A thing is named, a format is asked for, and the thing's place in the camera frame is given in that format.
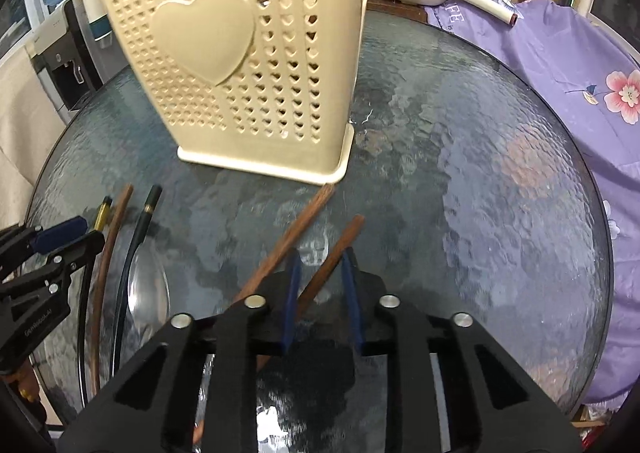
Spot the beige cloth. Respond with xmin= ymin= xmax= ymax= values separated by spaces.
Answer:
xmin=0 ymin=46 xmax=77 ymax=230

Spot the white microwave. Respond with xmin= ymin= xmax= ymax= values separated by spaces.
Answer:
xmin=590 ymin=0 xmax=632 ymax=30

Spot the brown wooden chopstick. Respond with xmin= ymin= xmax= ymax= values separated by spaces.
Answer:
xmin=195 ymin=214 xmax=366 ymax=445
xmin=89 ymin=183 xmax=135 ymax=390
xmin=232 ymin=183 xmax=336 ymax=306

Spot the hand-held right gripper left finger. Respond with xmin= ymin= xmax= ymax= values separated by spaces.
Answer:
xmin=57 ymin=250 xmax=303 ymax=453

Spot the cream perforated utensil holder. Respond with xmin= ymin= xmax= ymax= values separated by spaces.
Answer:
xmin=92 ymin=0 xmax=376 ymax=185

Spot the steel spoon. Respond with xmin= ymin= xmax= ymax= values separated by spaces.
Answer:
xmin=125 ymin=249 xmax=172 ymax=350

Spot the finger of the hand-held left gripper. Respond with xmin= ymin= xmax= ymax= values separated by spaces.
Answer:
xmin=0 ymin=216 xmax=92 ymax=275
xmin=0 ymin=229 xmax=107 ymax=306

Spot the window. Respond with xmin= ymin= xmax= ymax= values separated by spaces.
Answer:
xmin=0 ymin=0 xmax=37 ymax=61

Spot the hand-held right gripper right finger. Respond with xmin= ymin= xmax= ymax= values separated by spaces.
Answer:
xmin=341 ymin=247 xmax=586 ymax=453

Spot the white paper cup tube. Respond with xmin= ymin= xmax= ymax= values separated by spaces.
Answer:
xmin=80 ymin=0 xmax=109 ymax=42

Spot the grey water dispenser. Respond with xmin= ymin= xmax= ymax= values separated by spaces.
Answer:
xmin=30 ymin=0 xmax=109 ymax=112

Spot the purple floral cloth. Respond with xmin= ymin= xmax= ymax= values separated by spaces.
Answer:
xmin=424 ymin=0 xmax=640 ymax=405

